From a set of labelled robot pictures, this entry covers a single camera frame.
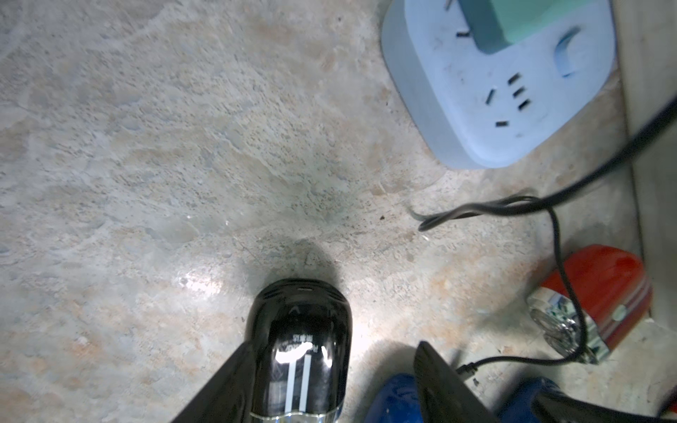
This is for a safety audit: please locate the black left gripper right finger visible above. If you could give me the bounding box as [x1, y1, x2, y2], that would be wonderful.
[414, 341, 499, 423]

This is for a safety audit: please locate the white long power strip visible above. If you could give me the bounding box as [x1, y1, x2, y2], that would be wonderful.
[613, 1, 676, 331]

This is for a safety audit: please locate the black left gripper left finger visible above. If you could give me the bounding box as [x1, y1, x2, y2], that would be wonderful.
[173, 341, 255, 423]

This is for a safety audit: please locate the teal charger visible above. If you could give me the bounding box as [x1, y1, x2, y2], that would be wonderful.
[459, 0, 588, 55]

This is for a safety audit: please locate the blue round power socket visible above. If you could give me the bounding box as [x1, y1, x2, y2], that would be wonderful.
[381, 1, 615, 169]

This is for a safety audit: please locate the red shaver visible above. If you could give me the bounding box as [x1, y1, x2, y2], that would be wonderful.
[526, 244, 653, 364]

